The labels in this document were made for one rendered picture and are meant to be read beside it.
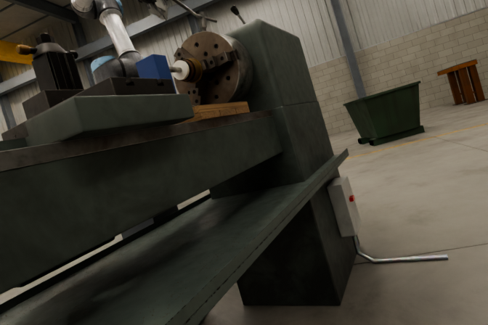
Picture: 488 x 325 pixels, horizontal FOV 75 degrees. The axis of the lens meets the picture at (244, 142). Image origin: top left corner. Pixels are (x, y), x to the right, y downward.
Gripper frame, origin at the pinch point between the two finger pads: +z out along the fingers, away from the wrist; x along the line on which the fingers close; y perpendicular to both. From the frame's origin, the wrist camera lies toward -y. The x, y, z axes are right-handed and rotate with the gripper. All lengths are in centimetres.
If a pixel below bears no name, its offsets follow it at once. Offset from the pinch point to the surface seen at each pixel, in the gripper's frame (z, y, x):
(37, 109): 35, 62, -8
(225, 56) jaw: 29.5, 1.6, 14.9
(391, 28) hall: -119, -1048, 106
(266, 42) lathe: 27.3, -20.3, 24.5
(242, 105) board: 50, 9, 14
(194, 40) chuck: 14.3, -2.3, 4.9
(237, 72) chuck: 36.1, -2.4, 14.1
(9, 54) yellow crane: -739, -570, -962
